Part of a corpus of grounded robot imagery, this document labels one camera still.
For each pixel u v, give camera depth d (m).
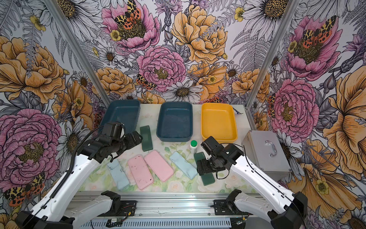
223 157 0.50
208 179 0.82
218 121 1.11
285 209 0.38
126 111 1.19
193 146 0.88
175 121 1.09
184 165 0.88
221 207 0.67
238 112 1.16
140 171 0.85
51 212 0.38
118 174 0.85
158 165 0.88
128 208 0.73
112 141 0.56
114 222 0.72
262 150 0.81
